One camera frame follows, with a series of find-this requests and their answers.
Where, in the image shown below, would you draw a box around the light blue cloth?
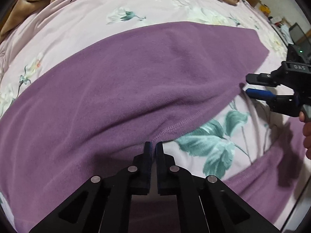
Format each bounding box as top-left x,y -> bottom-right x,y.
280,25 -> 294,44

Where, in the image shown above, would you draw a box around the person's right hand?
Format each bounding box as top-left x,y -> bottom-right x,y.
299,111 -> 311,160

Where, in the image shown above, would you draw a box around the purple knit pants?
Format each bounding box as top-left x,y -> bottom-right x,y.
0,21 -> 307,233

